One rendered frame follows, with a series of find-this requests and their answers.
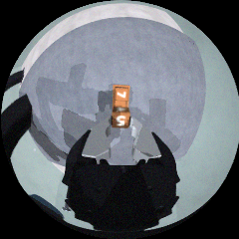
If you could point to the brown wooden tray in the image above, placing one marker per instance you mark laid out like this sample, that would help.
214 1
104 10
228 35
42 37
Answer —
120 103

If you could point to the orange number cube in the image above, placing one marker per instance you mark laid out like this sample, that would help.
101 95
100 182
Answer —
121 117
121 94

